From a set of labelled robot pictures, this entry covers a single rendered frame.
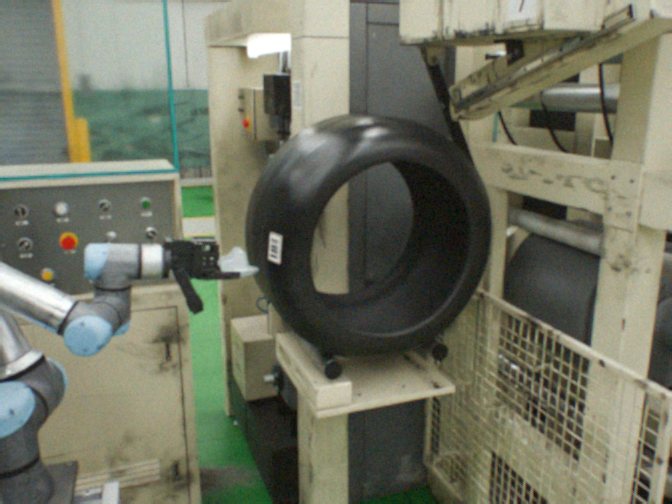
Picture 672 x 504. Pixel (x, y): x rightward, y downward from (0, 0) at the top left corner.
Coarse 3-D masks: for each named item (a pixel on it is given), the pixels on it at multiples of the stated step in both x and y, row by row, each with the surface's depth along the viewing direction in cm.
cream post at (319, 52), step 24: (312, 0) 160; (336, 0) 162; (312, 24) 161; (336, 24) 163; (312, 48) 162; (336, 48) 165; (312, 72) 164; (336, 72) 166; (312, 96) 166; (336, 96) 168; (312, 120) 167; (336, 216) 176; (312, 240) 176; (336, 240) 178; (312, 264) 177; (336, 264) 180; (336, 288) 182; (312, 432) 190; (336, 432) 194; (312, 456) 193; (336, 456) 196; (312, 480) 195; (336, 480) 198
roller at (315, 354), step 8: (296, 336) 165; (304, 344) 158; (312, 352) 153; (320, 352) 150; (320, 360) 148; (328, 360) 146; (336, 360) 146; (320, 368) 147; (328, 368) 144; (336, 368) 145; (328, 376) 145; (336, 376) 146
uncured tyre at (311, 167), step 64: (320, 128) 144; (384, 128) 136; (256, 192) 147; (320, 192) 132; (448, 192) 167; (256, 256) 142; (448, 256) 170; (320, 320) 139; (384, 320) 170; (448, 320) 151
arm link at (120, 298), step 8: (96, 288) 130; (104, 288) 129; (112, 288) 129; (120, 288) 130; (128, 288) 132; (96, 296) 130; (104, 296) 129; (112, 296) 130; (120, 296) 131; (128, 296) 133; (112, 304) 127; (120, 304) 129; (128, 304) 133; (120, 312) 128; (128, 312) 133; (128, 320) 134; (120, 328) 132; (128, 328) 135; (112, 336) 132
